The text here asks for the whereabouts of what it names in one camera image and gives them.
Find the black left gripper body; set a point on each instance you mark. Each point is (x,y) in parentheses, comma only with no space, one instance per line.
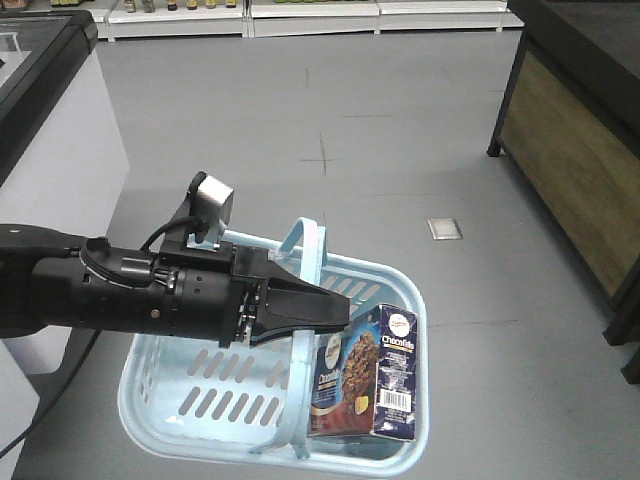
(204,292)

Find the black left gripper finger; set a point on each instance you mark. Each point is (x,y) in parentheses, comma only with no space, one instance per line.
(288,304)

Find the dark blue cookie box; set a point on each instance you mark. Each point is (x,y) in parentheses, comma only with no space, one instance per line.
(366,376)

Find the light blue plastic basket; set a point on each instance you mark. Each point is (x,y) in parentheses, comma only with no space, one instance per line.
(194,400)

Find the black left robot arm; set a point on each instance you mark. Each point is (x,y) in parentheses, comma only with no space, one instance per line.
(50,278)

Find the metal floor plate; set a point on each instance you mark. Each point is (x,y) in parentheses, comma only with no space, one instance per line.
(444,229)

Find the white chest freezer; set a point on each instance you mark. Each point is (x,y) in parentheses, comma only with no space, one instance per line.
(63,161)

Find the white store shelving unit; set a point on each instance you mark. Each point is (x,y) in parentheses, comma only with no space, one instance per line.
(255,19)

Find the dark wooden produce stand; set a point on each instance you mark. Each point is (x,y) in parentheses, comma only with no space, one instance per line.
(569,121)

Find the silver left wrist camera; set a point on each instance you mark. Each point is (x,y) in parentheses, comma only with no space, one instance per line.
(211,201)

